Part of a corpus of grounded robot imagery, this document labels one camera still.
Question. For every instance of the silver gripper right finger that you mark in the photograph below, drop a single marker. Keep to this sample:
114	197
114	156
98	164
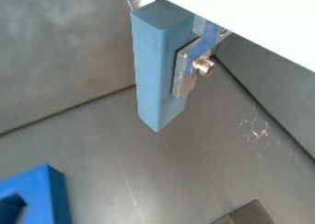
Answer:
194	56

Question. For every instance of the light blue rectangular block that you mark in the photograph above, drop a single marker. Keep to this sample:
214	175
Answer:
162	30

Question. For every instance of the blue shape sorting board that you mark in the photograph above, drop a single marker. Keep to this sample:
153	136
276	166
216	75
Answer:
39	191

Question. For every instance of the dark grey arch block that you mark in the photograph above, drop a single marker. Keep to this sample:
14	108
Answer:
249	214

